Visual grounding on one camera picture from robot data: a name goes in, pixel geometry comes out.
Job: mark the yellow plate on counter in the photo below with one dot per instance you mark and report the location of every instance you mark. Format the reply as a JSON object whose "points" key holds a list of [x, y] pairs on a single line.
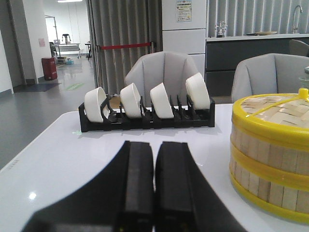
{"points": [[261, 33]]}

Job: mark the dark grey counter cabinet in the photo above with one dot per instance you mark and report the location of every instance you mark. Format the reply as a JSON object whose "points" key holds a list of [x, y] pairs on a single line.
{"points": [[224, 54]]}

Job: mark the left grey chair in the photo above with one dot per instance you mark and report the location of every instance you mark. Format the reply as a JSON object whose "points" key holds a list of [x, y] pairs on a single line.
{"points": [[170, 68]]}

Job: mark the red barrier belt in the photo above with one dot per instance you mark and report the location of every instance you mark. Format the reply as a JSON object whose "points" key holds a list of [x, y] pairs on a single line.
{"points": [[135, 45]]}

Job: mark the black dish rack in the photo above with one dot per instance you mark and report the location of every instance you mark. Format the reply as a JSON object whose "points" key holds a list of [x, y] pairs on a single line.
{"points": [[183, 118]]}

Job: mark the bamboo steamer tray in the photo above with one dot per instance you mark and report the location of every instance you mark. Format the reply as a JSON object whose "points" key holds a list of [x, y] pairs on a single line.
{"points": [[276, 156], [280, 193]]}

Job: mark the right grey chair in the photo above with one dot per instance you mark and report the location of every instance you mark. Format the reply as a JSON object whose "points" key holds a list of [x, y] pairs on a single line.
{"points": [[269, 73]]}

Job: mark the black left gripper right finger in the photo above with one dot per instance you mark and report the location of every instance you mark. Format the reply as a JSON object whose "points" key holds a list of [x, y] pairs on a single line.
{"points": [[184, 200]]}

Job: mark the white refrigerator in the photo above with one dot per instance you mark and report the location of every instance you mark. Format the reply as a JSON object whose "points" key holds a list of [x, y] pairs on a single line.
{"points": [[184, 29]]}

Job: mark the grey chair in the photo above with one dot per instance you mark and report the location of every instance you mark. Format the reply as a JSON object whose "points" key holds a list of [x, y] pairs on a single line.
{"points": [[269, 73], [170, 68]]}

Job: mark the white bowl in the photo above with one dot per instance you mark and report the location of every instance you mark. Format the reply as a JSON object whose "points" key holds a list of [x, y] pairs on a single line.
{"points": [[197, 90], [160, 102], [92, 102], [130, 99]]}

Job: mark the red trash bin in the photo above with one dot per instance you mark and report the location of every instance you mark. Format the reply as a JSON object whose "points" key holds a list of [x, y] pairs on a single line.
{"points": [[49, 68]]}

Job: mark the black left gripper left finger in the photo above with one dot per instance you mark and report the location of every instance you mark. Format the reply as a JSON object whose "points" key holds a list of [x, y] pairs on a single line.
{"points": [[117, 199]]}

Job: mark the yellow bamboo steamer lid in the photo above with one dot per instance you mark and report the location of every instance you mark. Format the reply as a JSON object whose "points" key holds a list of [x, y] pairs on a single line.
{"points": [[280, 118]]}

